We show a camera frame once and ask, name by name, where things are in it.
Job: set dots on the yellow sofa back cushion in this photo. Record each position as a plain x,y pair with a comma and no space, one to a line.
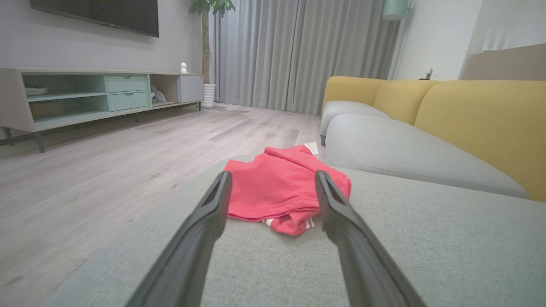
490,128
403,100
349,87

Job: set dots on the grey item in cabinet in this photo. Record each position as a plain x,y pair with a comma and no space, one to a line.
158,96

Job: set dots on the small white figurine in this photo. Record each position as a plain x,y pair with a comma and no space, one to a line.
183,68

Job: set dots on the stack of white plates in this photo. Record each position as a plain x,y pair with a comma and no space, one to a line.
36,91

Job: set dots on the grey pleated curtain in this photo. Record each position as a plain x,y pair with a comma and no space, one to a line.
298,51

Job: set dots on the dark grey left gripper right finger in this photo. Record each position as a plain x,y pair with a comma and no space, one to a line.
362,264

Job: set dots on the tall green indoor plant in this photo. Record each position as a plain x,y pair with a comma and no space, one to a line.
205,42

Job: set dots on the black wall television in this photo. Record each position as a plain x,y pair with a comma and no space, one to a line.
106,13

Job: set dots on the grey sofa seat cushion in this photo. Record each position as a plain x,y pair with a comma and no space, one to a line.
345,111
405,149

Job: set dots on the red garment with white stripes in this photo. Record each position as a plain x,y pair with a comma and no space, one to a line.
273,187

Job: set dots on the beige and green TV cabinet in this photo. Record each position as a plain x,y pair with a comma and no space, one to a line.
128,100

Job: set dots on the teal shade floor lamp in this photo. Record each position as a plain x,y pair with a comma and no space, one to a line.
394,9

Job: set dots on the large grey sofa seat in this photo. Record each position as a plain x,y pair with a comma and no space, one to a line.
426,238

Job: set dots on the beige panel behind sofa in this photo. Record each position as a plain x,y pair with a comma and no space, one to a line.
507,66

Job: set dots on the white ribbed plant pot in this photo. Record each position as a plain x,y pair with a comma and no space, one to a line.
208,96

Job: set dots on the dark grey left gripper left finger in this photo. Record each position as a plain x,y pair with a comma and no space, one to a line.
187,256

